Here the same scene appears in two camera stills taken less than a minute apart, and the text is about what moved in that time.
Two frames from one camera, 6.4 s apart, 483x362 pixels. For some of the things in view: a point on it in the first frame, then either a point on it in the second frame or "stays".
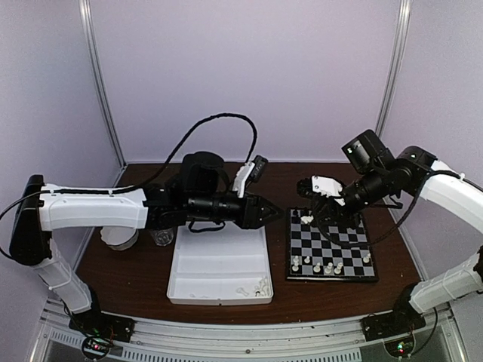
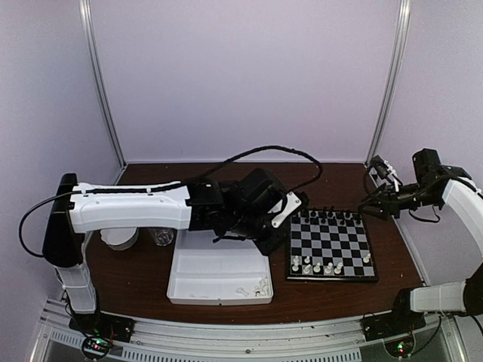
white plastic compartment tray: (229, 266) stays
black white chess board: (313, 255) stays
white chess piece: (338, 269) stays
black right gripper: (340, 217) → (389, 203)
